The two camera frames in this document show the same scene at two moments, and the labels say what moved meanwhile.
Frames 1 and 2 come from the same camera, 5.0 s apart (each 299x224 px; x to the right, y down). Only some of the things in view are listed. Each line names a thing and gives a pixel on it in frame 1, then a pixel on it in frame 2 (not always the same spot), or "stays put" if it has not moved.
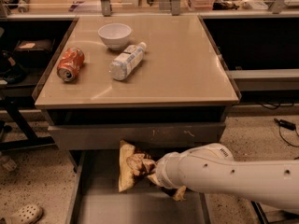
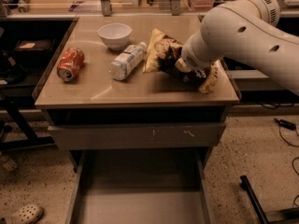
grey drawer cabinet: (159, 83) stays put
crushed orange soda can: (70, 63) stays put
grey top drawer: (74, 137) stays put
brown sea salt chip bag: (133, 164) → (163, 52)
